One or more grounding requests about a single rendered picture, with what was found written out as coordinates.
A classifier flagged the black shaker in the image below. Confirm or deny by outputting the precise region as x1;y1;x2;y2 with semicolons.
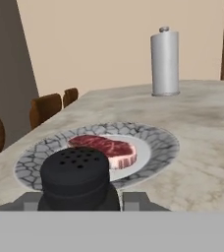
37;147;122;212

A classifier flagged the raw red steak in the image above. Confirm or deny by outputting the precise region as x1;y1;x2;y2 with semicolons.
67;134;139;170

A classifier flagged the grey patterned plate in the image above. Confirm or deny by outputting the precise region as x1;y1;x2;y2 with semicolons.
13;121;181;193

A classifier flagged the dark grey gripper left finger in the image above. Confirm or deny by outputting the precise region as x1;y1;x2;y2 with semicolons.
0;192;46;212

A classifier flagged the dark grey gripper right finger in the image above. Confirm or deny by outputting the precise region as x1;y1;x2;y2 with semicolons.
118;190;171;212

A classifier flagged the white paper towel roll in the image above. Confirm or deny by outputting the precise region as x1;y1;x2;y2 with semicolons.
149;26;181;97

